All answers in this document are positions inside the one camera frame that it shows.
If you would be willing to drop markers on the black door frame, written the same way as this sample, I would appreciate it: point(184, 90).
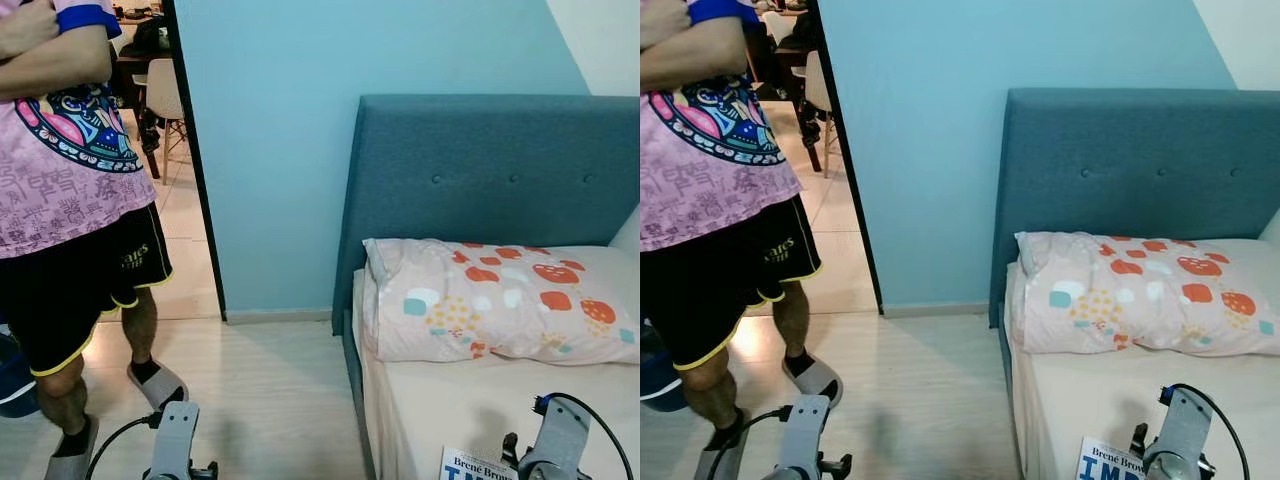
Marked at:
point(195, 160)
point(845, 150)

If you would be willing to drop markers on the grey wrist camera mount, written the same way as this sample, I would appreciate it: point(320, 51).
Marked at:
point(805, 430)
point(1185, 425)
point(560, 435)
point(172, 435)

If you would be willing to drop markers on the bed mattress with beige sheet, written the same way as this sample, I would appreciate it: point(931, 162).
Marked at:
point(450, 410)
point(1100, 400)

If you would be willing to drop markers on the pink pillow with orange dots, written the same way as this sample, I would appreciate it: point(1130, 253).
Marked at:
point(500, 310)
point(1150, 300)

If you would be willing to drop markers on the blue round container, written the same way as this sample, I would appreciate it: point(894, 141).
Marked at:
point(660, 375)
point(15, 385)

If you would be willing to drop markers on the person in pink shirt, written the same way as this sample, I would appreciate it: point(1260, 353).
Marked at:
point(70, 170)
point(710, 160)

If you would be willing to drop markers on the white book with blue letters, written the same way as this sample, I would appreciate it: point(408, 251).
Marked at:
point(475, 468)
point(1110, 462)

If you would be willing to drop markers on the white dining chair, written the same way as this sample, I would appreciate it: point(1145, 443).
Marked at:
point(162, 90)
point(818, 90)

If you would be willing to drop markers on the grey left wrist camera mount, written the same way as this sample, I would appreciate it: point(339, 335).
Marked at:
point(805, 430)
point(172, 435)

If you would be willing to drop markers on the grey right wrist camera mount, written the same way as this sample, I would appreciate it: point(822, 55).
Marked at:
point(560, 435)
point(1185, 425)

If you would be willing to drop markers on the teal bed base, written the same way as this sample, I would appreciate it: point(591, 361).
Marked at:
point(355, 400)
point(1008, 400)

